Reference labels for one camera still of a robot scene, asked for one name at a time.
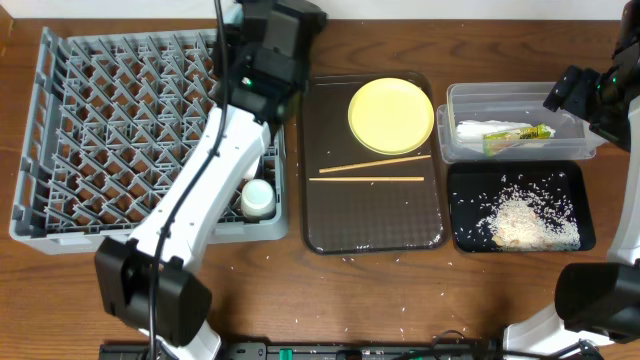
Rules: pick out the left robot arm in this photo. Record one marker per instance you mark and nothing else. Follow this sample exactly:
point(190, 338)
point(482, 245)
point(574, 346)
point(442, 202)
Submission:
point(149, 281)

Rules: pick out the wooden chopstick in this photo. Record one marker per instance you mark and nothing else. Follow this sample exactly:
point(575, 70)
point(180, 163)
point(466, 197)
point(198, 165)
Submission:
point(372, 164)
point(368, 179)

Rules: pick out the pile of rice waste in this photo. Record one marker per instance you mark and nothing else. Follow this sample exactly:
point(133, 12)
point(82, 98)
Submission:
point(513, 212)

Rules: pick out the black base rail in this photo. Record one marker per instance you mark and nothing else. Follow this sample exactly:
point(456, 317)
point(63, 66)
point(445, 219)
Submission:
point(448, 345)

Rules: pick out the white plastic cup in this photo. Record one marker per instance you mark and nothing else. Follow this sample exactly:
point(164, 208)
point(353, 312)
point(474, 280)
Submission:
point(258, 201)

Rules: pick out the dark brown serving tray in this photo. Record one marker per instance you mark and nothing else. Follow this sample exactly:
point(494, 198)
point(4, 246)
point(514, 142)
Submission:
point(362, 217)

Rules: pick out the grey plastic dish rack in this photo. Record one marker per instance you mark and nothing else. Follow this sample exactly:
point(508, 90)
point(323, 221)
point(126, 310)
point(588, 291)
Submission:
point(112, 120)

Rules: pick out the clear plastic waste bin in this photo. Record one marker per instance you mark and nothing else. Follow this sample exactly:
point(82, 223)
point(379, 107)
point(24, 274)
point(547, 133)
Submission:
point(511, 102)

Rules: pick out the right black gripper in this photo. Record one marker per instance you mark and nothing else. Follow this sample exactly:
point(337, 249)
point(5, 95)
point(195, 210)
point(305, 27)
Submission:
point(572, 90)

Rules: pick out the yellow round plate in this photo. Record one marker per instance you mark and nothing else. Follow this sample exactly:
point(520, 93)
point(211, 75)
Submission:
point(391, 116)

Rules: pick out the black waste tray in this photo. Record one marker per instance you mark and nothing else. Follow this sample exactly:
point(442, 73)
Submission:
point(575, 178)

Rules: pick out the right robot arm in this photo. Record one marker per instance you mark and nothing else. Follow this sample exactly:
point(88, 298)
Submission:
point(596, 304)

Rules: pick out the upper wooden chopstick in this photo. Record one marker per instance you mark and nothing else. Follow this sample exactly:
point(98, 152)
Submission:
point(372, 164)

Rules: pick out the lower wooden chopstick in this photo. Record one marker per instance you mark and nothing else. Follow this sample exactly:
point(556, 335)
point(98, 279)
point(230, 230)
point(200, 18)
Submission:
point(368, 179)

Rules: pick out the green snack wrapper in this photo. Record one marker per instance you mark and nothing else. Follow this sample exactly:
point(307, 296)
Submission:
point(494, 143)

